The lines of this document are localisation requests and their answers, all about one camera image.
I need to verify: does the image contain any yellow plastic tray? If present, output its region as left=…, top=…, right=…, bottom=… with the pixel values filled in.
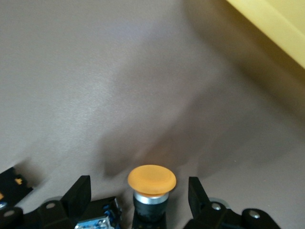
left=225, top=0, right=305, bottom=70

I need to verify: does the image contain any red button orange striped body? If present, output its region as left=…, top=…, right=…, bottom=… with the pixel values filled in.
left=0, top=167, right=34, bottom=210

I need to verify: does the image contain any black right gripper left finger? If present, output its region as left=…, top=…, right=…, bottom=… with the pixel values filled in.
left=0, top=175, right=93, bottom=229

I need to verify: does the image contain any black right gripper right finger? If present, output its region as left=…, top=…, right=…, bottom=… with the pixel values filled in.
left=185, top=176, right=281, bottom=229

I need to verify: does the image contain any large table cover mat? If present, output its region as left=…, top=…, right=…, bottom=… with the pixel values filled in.
left=0, top=0, right=305, bottom=229

